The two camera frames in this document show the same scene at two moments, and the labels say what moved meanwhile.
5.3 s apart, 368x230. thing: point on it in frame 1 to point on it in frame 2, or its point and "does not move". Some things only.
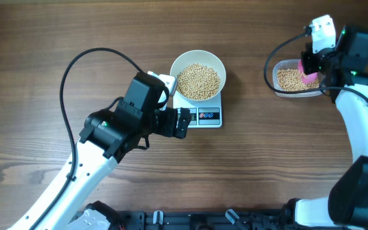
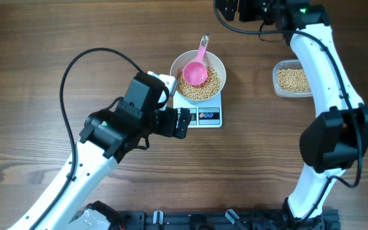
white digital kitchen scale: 205,114 does not move
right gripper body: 321,61 to 262,10
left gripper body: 164,122 does not move
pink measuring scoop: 307,79 to 195,73
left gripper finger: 183,123 does not move
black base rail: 206,220 does not move
